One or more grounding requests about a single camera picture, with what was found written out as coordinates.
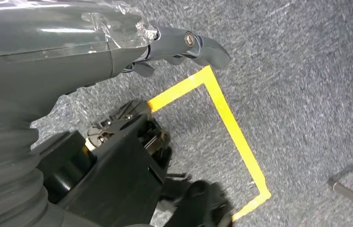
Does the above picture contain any stainless steel workbench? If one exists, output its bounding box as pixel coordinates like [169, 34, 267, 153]
[327, 178, 353, 215]

